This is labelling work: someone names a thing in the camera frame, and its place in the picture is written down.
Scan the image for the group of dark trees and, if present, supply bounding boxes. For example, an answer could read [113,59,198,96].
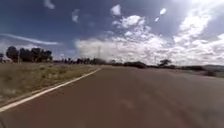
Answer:
[0,45,54,64]

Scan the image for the distant row of trees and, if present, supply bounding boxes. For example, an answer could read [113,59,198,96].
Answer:
[53,57,206,72]

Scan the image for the grass strip beyond road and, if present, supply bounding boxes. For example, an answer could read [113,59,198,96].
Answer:
[176,68,224,79]

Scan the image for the dry grass verge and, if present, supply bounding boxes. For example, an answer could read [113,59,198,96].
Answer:
[0,62,101,105]

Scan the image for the white road edge line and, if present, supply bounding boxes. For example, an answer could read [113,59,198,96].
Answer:
[0,67,102,113]

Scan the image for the reddish-brown asphalt road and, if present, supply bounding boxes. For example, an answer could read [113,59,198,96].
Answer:
[0,66,224,128]

